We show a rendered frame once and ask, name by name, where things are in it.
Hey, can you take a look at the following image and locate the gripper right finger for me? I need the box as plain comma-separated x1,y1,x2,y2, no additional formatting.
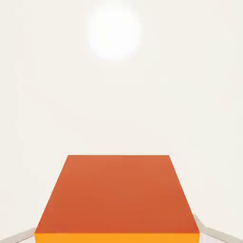
193,214,243,243

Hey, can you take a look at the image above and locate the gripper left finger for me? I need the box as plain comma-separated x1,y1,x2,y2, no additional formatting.
0,227,37,243

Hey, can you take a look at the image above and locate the small orange cube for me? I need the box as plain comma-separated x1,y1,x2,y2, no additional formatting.
34,155,200,243

